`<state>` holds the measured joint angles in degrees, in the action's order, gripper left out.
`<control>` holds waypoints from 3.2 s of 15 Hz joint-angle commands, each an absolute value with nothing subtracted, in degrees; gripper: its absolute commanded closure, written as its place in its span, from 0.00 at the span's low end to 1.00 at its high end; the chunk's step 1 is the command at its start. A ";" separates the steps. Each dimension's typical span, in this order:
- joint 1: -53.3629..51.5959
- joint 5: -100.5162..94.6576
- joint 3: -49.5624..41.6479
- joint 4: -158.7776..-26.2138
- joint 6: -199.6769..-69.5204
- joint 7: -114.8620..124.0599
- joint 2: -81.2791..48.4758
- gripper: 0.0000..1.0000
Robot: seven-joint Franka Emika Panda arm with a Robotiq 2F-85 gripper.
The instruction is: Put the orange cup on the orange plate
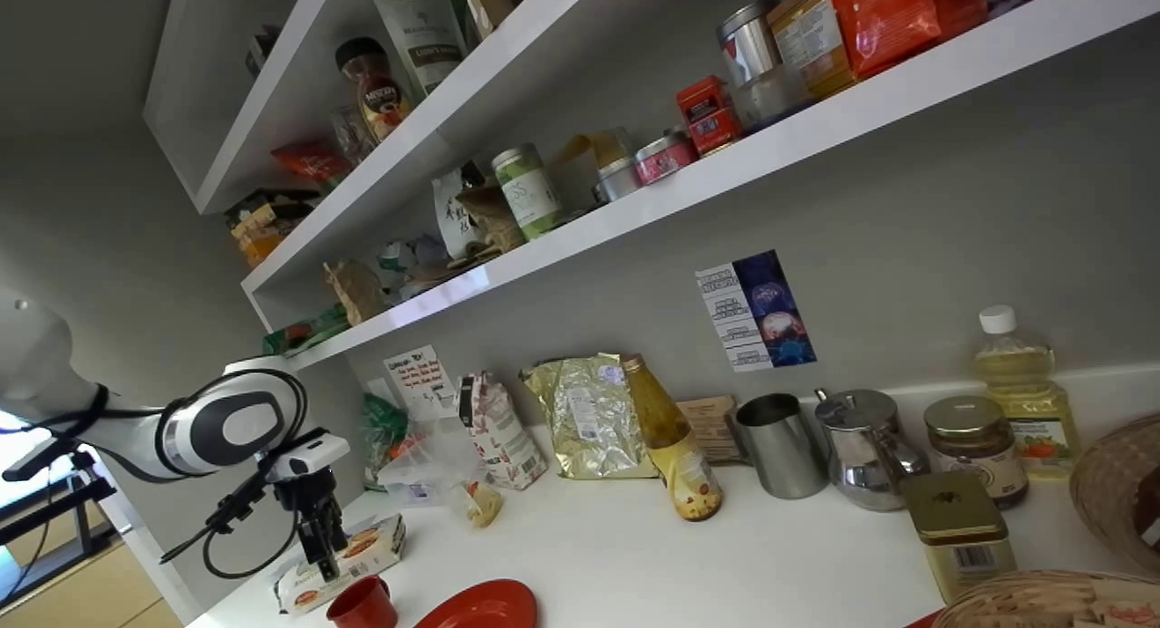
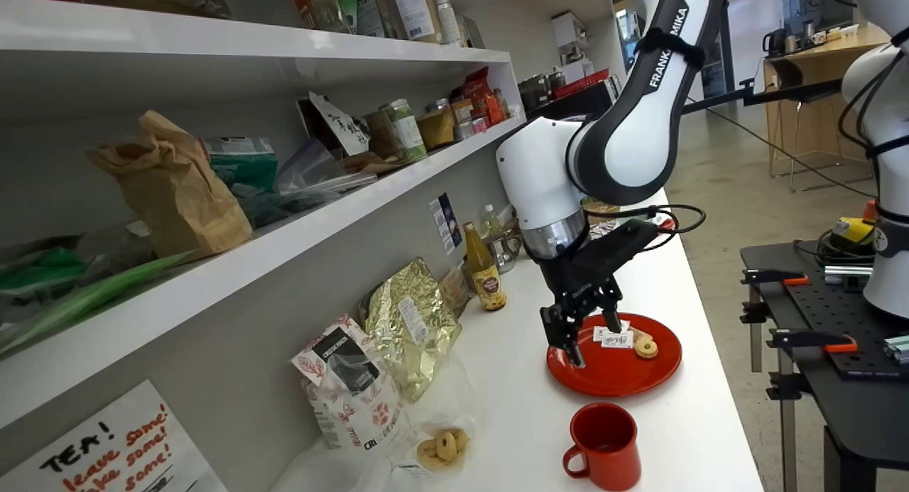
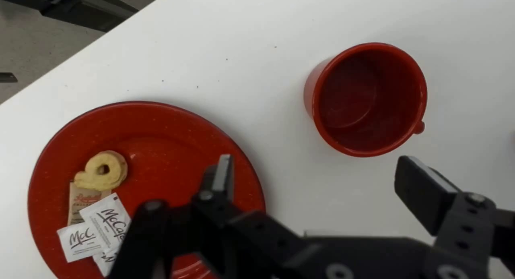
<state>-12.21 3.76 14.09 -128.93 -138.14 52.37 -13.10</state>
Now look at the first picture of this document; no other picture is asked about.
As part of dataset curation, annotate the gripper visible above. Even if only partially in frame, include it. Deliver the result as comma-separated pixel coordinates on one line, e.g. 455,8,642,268
274,468,349,583

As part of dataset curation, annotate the orange cup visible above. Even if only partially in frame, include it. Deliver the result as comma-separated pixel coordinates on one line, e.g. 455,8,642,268
325,575,399,628

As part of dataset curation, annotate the orange plate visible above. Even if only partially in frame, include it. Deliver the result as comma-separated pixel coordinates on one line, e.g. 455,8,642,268
412,578,539,628

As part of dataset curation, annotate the steel cup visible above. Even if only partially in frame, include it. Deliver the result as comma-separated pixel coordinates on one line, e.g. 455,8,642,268
730,392,829,501

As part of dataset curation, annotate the white cracker box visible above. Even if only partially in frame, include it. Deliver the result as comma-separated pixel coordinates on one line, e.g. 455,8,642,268
274,513,407,616

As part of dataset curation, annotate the clear plastic container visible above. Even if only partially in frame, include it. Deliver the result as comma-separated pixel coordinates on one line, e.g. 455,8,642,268
375,418,483,508

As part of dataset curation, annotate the green plastic bag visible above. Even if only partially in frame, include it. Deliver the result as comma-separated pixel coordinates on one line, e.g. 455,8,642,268
362,391,411,490

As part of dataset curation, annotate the small yellow food packet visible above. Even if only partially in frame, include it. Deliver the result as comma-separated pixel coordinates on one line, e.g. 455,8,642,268
463,480,505,528

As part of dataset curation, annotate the handwritten paper note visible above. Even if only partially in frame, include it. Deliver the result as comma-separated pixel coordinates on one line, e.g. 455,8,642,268
382,344,458,421

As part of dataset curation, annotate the white red patterned bag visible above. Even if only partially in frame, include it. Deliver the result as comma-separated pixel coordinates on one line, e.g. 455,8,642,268
457,371,548,492

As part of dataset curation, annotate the green packet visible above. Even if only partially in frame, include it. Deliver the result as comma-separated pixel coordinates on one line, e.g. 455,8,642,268
262,305,351,358

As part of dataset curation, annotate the small brown paper bag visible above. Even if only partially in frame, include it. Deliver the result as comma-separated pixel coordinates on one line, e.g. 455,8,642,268
323,258,390,328

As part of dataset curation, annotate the black stand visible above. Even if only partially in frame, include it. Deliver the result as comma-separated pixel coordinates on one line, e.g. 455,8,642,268
0,436,121,604

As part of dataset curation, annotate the gold foil bag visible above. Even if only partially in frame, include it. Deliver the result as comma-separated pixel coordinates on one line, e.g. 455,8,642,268
520,353,660,481

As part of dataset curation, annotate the heap of plastic bags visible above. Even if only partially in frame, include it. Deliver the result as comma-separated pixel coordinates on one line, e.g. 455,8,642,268
375,233,501,300

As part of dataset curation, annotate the heap of yellow black packets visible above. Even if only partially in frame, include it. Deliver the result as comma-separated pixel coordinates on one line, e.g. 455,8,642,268
224,188,320,269

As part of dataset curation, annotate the white bag with black print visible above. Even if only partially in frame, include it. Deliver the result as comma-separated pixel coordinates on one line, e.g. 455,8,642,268
430,160,491,260

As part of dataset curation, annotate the yellow sauce bottle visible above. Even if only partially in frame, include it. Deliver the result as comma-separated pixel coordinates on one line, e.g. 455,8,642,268
621,353,725,523

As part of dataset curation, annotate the crumpled brown paper bag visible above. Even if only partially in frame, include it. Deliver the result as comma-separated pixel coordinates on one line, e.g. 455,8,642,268
455,185,527,254

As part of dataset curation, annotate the red snack packet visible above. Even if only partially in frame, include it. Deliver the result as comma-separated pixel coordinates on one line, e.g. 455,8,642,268
269,140,353,193

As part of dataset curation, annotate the brown paper packet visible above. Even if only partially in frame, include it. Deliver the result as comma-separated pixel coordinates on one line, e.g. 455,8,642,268
675,394,746,467

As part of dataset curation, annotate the green and white canister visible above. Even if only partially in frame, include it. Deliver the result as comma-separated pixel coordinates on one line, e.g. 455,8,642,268
490,142,564,242

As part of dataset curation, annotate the small clear glass jar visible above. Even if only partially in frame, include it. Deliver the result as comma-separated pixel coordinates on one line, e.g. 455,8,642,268
327,104,378,166

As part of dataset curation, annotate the yellow paper bag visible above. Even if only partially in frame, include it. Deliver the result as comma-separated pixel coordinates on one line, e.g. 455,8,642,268
547,127,636,217

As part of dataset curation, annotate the coffee jar with black lid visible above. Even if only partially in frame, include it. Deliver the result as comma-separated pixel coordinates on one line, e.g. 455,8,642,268
334,36,414,144

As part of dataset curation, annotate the round silver tin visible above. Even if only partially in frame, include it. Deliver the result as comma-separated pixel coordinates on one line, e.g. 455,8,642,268
593,156,643,204

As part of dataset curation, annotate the blue and white poster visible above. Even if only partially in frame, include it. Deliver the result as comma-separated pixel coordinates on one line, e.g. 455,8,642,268
695,249,817,373

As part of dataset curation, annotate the white coffee bag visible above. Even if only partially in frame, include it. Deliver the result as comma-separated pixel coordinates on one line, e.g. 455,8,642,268
373,0,470,101

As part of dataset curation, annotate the round pink tin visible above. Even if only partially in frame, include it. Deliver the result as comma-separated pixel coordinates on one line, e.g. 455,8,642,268
632,129,700,188

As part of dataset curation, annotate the steel teapot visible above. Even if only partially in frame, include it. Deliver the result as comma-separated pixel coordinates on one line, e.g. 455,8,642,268
813,388,931,512

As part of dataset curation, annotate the red tea tin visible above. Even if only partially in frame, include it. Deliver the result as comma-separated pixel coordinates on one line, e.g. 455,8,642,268
674,74,743,157

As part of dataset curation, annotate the gold square tin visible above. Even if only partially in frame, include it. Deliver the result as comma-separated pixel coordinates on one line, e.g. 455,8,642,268
901,470,1019,604

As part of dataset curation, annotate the steel canister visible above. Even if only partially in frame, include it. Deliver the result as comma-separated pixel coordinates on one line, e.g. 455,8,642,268
715,0,783,88

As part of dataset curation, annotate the glass jar with gold lid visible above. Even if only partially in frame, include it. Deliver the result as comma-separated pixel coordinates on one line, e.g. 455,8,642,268
923,394,1030,510

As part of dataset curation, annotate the yellow cardboard box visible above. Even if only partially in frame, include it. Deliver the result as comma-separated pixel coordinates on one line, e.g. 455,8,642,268
767,0,858,101

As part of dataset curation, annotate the cooking oil bottle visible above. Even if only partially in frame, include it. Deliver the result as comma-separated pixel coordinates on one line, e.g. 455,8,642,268
973,304,1082,480

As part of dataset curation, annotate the wicker basket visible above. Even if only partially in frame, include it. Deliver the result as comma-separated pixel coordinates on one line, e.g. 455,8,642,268
1068,414,1160,572
931,569,1160,628

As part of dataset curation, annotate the orange foil packet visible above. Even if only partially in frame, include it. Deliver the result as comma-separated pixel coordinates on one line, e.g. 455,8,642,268
826,0,944,82

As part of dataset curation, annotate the white wall shelf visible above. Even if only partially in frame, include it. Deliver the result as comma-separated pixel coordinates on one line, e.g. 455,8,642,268
142,0,1160,372

